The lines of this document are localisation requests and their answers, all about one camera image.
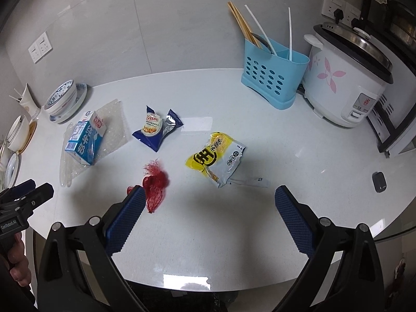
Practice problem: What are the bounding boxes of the yellow snack packet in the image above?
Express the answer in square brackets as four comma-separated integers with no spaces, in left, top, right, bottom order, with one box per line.
[185,132,246,189]

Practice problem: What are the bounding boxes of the blue snack packet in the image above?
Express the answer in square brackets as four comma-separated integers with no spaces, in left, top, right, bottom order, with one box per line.
[132,105,184,153]

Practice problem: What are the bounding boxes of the blue striped plate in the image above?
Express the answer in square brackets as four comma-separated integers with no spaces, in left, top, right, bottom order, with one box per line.
[0,152,21,189]

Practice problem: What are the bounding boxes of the metal spoon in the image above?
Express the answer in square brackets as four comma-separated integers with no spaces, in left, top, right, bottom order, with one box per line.
[252,34,272,54]

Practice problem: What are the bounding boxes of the clear bubble wrap sheet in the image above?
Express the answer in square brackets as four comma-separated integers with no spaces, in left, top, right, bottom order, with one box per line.
[59,99,129,187]

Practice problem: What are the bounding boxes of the wooden chopstick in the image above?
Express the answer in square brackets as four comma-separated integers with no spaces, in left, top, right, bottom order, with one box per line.
[230,1,262,47]
[227,2,259,48]

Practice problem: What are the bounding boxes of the person's left hand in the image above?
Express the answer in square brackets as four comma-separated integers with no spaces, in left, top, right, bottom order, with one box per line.
[8,238,30,279]

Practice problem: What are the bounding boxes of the white plastic straw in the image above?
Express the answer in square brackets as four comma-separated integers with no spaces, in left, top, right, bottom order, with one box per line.
[288,7,293,62]

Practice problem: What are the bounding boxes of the white chopsticks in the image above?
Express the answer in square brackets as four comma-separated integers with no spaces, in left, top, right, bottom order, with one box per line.
[244,5,277,56]

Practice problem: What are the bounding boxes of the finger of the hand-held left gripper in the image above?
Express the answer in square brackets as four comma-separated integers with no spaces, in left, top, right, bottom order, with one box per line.
[16,183,54,217]
[0,178,36,204]

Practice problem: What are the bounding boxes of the white wall socket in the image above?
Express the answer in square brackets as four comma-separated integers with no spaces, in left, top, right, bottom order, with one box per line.
[38,31,53,54]
[322,0,347,18]
[28,42,42,63]
[344,2,362,24]

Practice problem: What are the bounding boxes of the red mesh net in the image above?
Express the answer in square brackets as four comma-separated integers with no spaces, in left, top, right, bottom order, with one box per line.
[127,159,170,214]

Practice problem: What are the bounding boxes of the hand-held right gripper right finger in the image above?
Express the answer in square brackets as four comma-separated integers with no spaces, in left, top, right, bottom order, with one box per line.
[275,185,385,312]

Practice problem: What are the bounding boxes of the blue patterned bowl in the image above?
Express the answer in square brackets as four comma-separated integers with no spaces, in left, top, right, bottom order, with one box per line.
[44,80,75,110]

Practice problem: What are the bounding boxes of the small black object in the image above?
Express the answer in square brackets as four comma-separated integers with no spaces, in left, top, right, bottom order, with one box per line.
[372,172,387,193]

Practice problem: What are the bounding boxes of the white flowered rice cooker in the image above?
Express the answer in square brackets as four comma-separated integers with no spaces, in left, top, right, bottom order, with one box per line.
[304,22,394,128]

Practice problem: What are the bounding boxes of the wooden coaster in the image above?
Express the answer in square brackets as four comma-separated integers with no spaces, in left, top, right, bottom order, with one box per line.
[18,120,37,154]

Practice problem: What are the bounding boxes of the blue utensil holder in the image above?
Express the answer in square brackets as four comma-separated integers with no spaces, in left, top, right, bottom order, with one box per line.
[240,37,310,110]

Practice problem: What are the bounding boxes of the blue white bowl on plate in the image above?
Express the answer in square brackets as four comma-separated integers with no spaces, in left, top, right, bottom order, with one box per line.
[49,83,88,125]

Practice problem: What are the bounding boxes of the white cup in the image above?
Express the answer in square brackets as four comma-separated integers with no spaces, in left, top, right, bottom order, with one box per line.
[18,83,41,120]

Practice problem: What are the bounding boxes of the white microwave oven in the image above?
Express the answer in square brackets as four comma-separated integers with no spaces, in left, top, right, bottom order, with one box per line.
[367,88,416,158]

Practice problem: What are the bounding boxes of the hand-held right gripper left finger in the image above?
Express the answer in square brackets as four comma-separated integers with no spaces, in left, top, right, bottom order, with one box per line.
[37,185,147,312]

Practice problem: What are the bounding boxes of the white lidded bowl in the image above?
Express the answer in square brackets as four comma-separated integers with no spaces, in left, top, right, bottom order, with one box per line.
[6,114,32,152]

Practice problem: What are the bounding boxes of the blue milk carton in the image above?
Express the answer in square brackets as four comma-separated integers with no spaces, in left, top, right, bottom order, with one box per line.
[64,110,108,166]

